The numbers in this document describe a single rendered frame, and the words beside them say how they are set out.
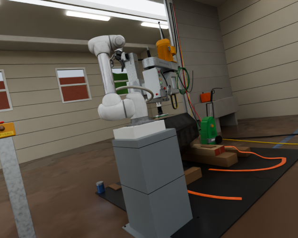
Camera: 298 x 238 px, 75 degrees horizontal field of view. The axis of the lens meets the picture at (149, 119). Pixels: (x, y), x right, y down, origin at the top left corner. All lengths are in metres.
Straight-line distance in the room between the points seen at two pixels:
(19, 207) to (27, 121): 6.95
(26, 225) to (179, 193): 1.06
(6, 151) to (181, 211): 1.31
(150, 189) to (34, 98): 7.33
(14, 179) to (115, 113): 0.77
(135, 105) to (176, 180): 0.69
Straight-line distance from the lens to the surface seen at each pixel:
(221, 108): 5.66
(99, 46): 1.81
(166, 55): 3.44
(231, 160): 2.94
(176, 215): 1.73
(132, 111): 1.56
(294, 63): 6.91
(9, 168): 1.41
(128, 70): 3.68
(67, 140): 8.53
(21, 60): 8.73
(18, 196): 1.45
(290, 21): 7.06
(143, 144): 1.41
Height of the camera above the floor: 1.00
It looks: 3 degrees down
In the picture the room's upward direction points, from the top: 11 degrees counter-clockwise
